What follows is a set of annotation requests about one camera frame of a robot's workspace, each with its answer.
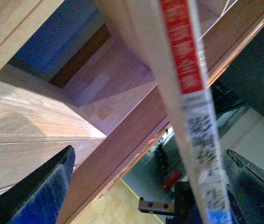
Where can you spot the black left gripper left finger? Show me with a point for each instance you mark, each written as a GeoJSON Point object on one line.
{"type": "Point", "coordinates": [38, 198]}

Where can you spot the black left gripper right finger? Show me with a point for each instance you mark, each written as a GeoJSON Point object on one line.
{"type": "Point", "coordinates": [246, 183]}

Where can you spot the white red-spined book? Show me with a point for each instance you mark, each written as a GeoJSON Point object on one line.
{"type": "Point", "coordinates": [183, 84]}

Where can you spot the wooden shelf cabinet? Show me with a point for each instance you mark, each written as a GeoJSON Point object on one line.
{"type": "Point", "coordinates": [113, 104]}

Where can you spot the red object on floor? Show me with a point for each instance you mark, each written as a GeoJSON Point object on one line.
{"type": "Point", "coordinates": [169, 180]}

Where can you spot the black metal bracket device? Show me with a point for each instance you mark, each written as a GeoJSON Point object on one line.
{"type": "Point", "coordinates": [182, 211]}

